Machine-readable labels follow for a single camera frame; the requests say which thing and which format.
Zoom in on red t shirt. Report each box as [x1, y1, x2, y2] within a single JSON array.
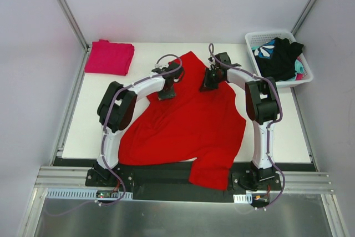
[[118, 52, 246, 190]]

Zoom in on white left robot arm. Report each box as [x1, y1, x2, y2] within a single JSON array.
[[87, 61, 184, 186]]

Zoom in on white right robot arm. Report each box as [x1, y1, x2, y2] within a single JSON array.
[[200, 52, 282, 191]]

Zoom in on black t shirt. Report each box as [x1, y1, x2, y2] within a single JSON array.
[[255, 37, 305, 83]]

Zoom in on folded magenta t shirt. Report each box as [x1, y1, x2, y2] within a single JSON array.
[[84, 39, 135, 76]]

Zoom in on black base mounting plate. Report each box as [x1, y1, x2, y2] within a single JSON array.
[[54, 158, 316, 203]]

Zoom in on right white cable duct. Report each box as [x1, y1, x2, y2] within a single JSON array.
[[233, 193, 252, 204]]

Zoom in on white cable duct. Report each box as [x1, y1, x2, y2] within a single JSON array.
[[47, 189, 133, 201], [233, 193, 252, 204]]

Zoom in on aluminium rail right side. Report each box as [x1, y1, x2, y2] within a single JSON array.
[[284, 172, 336, 194]]

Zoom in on aluminium rail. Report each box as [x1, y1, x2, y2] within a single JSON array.
[[284, 172, 336, 194], [35, 164, 92, 186]]

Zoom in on aluminium rail left side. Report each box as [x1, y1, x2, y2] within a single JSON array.
[[35, 164, 92, 186]]

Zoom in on left aluminium frame post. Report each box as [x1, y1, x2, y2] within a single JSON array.
[[41, 0, 90, 52]]

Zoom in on left white cable duct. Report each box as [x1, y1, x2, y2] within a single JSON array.
[[47, 189, 133, 201]]

